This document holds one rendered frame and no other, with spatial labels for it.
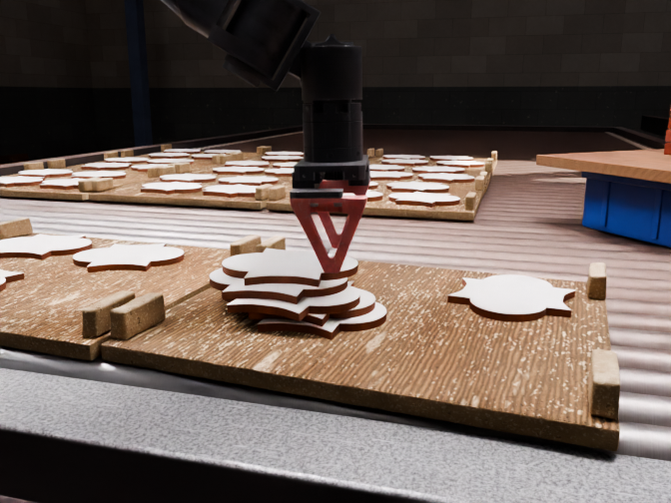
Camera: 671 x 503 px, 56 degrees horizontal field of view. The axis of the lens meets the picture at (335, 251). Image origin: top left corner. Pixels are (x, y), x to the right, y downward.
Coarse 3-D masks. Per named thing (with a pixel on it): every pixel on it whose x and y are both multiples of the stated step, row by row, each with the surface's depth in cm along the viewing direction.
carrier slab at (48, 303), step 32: (64, 256) 84; (192, 256) 84; (224, 256) 84; (32, 288) 70; (64, 288) 70; (96, 288) 70; (128, 288) 70; (160, 288) 70; (192, 288) 70; (0, 320) 60; (32, 320) 60; (64, 320) 60; (64, 352) 55; (96, 352) 55
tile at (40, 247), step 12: (12, 240) 90; (24, 240) 90; (36, 240) 90; (48, 240) 90; (60, 240) 90; (72, 240) 90; (84, 240) 90; (0, 252) 83; (12, 252) 83; (24, 252) 83; (36, 252) 82; (48, 252) 83; (60, 252) 84; (72, 252) 85
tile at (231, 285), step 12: (216, 276) 62; (228, 276) 62; (216, 288) 61; (228, 288) 58; (240, 288) 58; (252, 288) 58; (264, 288) 58; (276, 288) 58; (288, 288) 58; (300, 288) 58; (312, 288) 58; (324, 288) 59; (336, 288) 60; (288, 300) 57
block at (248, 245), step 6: (240, 240) 81; (246, 240) 81; (252, 240) 82; (258, 240) 84; (234, 246) 79; (240, 246) 79; (246, 246) 80; (252, 246) 82; (234, 252) 80; (240, 252) 79; (246, 252) 81; (252, 252) 82
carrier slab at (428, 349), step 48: (384, 288) 70; (432, 288) 70; (576, 288) 70; (144, 336) 56; (192, 336) 56; (240, 336) 56; (288, 336) 56; (336, 336) 56; (384, 336) 56; (432, 336) 56; (480, 336) 56; (528, 336) 56; (576, 336) 56; (240, 384) 50; (288, 384) 48; (336, 384) 47; (384, 384) 47; (432, 384) 47; (480, 384) 47; (528, 384) 47; (576, 384) 47; (528, 432) 42; (576, 432) 41
